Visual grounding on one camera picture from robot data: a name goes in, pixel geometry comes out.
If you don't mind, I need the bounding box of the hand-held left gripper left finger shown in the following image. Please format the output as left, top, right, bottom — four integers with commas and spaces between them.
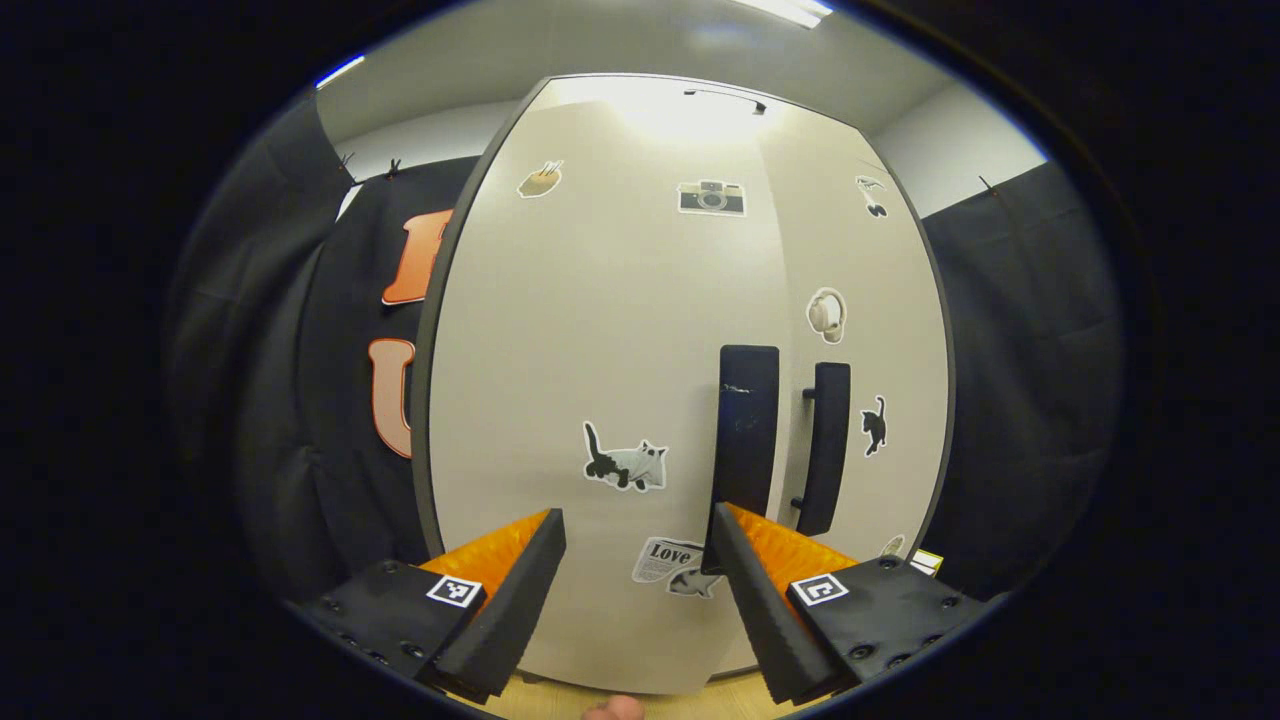
293, 508, 568, 707

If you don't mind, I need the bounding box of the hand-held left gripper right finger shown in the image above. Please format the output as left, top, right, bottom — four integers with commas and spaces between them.
713, 503, 991, 706

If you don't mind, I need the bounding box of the white shoe cabinet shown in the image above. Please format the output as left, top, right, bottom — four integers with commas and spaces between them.
412, 72, 956, 696

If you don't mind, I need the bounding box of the white shoe cabinet door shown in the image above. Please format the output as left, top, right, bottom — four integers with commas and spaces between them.
428, 95, 801, 696
755, 105, 951, 601

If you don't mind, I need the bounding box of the black backdrop cloth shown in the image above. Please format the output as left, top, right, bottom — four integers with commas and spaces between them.
165, 90, 1126, 601

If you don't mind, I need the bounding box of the black door handle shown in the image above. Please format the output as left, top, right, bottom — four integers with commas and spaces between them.
793, 362, 852, 538
702, 345, 781, 576

